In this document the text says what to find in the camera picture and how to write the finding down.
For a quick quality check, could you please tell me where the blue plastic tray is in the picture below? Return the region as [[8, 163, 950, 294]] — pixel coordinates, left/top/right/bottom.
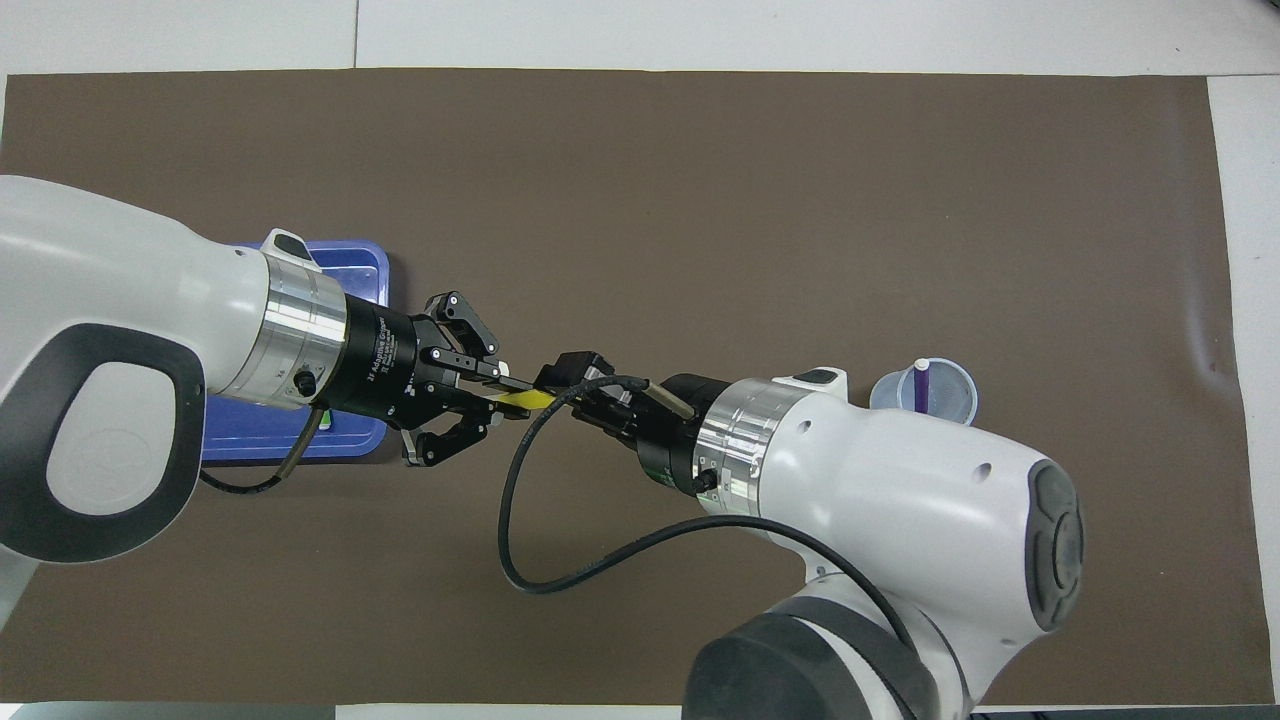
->
[[200, 238, 391, 463]]

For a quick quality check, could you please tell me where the brown table mat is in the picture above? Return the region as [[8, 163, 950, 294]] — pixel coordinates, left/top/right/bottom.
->
[[0, 68, 1276, 706]]

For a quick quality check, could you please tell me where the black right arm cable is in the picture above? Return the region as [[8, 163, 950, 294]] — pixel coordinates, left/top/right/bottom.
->
[[497, 375, 921, 651]]

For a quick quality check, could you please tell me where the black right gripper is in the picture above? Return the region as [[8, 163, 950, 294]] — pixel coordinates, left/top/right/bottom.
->
[[535, 350, 736, 498]]

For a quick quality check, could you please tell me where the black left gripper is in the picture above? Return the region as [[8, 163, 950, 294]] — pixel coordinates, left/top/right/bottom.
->
[[325, 290, 536, 469]]

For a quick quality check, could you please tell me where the translucent plastic cup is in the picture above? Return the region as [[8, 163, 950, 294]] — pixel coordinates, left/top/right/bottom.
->
[[868, 357, 979, 426]]

